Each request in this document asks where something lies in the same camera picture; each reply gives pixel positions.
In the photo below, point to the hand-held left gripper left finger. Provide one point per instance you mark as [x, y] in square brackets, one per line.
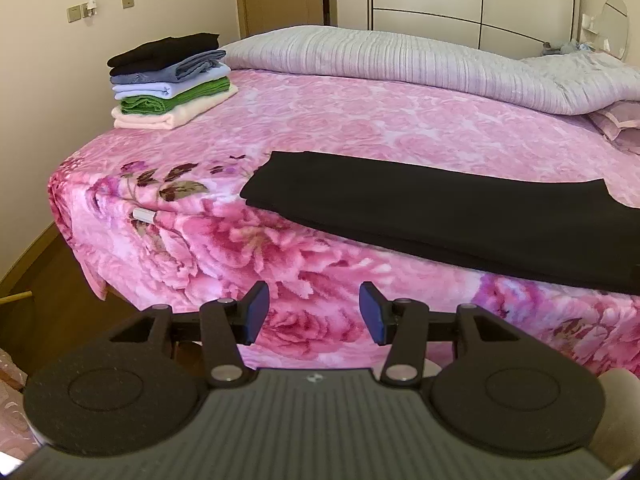
[257, 312]

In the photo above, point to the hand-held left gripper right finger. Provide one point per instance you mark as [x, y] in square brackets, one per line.
[372, 312]

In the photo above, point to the black pants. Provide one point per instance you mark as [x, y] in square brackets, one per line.
[425, 210]

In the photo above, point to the stack of folded clothes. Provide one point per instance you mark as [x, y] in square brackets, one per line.
[150, 121]

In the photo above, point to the white blanket tag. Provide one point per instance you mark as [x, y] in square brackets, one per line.
[144, 215]

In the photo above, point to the pink floral blanket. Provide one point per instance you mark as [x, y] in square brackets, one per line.
[325, 115]

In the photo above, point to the folded green garment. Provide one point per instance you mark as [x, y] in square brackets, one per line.
[145, 105]

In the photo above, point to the wooden bar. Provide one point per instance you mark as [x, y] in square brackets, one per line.
[15, 298]

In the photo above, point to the folded light blue garment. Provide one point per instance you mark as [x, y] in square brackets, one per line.
[150, 89]

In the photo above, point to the grey striped quilt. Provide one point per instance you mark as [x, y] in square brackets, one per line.
[400, 60]

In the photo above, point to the folded grey-blue garment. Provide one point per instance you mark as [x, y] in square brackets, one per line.
[195, 66]

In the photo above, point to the folded black garment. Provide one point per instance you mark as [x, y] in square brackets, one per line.
[160, 50]

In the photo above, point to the mauve pillow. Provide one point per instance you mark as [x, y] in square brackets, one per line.
[620, 122]

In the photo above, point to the grey plush toy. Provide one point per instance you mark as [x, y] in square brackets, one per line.
[557, 49]

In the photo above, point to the blue plush toy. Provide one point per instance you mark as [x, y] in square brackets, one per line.
[582, 47]

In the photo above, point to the white box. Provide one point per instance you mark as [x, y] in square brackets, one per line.
[587, 22]

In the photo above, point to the oval mirror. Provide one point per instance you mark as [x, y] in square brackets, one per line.
[612, 20]

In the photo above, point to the white wall device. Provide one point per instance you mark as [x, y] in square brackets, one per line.
[90, 7]

